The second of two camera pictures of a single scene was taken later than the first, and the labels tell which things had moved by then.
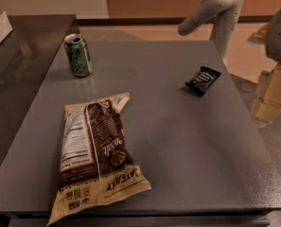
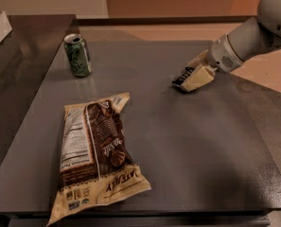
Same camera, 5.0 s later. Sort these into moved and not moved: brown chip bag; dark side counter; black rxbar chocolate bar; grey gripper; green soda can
Moved: black rxbar chocolate bar; grey gripper
Not moved: green soda can; brown chip bag; dark side counter
